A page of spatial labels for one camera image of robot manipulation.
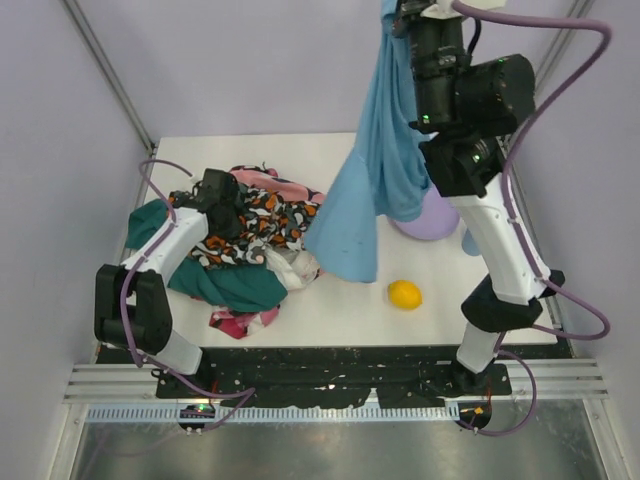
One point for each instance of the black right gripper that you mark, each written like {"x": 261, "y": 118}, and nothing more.
{"x": 413, "y": 13}

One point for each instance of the white slotted cable duct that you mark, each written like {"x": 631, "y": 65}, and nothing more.
{"x": 159, "y": 413}

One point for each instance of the yellow lemon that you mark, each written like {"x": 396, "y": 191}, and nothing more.
{"x": 404, "y": 295}

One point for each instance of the white crumpled cloth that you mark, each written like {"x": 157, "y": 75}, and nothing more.
{"x": 295, "y": 270}

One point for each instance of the orange black camouflage cloth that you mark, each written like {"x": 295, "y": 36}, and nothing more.
{"x": 268, "y": 221}

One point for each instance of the left aluminium corner post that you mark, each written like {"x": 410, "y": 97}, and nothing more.
{"x": 88, "y": 36}

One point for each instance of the teal green cloth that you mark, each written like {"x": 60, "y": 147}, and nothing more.
{"x": 247, "y": 289}

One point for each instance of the purple plastic plate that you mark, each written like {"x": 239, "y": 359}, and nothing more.
{"x": 438, "y": 219}

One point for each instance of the aluminium corner post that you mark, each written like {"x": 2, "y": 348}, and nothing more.
{"x": 558, "y": 45}
{"x": 88, "y": 36}

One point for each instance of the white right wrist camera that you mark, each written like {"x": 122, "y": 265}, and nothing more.
{"x": 448, "y": 9}

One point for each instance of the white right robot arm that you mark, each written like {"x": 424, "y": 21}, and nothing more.
{"x": 467, "y": 108}

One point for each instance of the aluminium frame rail front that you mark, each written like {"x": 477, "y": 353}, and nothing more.
{"x": 340, "y": 384}

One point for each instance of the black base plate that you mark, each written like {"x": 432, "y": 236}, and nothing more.
{"x": 321, "y": 357}

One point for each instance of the light blue cloth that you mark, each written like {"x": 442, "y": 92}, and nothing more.
{"x": 384, "y": 173}

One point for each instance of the pink patterned cloth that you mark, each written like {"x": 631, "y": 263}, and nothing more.
{"x": 269, "y": 179}

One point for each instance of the magenta pink white cloth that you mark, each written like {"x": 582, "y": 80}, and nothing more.
{"x": 239, "y": 325}

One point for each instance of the blue plastic cup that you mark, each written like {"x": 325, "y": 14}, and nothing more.
{"x": 469, "y": 244}

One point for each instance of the right aluminium corner post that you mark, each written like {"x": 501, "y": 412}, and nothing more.
{"x": 558, "y": 45}

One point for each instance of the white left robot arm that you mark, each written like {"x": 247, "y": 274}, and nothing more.
{"x": 132, "y": 310}

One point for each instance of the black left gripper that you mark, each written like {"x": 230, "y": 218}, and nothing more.
{"x": 232, "y": 215}

